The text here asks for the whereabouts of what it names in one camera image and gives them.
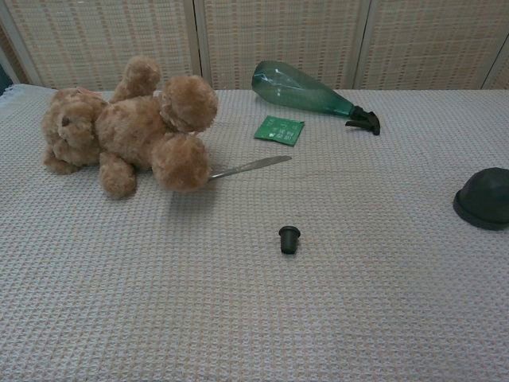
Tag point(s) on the dark green dome object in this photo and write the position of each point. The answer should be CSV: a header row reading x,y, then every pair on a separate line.
x,y
487,197

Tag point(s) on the silver metal table knife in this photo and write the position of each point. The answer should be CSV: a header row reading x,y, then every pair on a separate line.
x,y
254,164

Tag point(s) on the small black rubber stopper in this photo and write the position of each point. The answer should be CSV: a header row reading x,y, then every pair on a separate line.
x,y
288,239

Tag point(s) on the green foil sachet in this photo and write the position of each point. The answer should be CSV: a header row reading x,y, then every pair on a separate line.
x,y
279,130

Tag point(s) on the white waffle-weave tablecloth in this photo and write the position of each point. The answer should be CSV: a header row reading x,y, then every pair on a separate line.
x,y
254,298

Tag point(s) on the green plastic spray bottle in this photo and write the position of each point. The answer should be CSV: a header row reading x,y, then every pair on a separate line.
x,y
294,88

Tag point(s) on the brown plush teddy bear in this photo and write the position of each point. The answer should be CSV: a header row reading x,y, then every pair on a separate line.
x,y
131,127

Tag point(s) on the woven bamboo screen panel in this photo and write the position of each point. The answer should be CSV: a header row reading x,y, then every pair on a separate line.
x,y
99,36
286,32
433,40

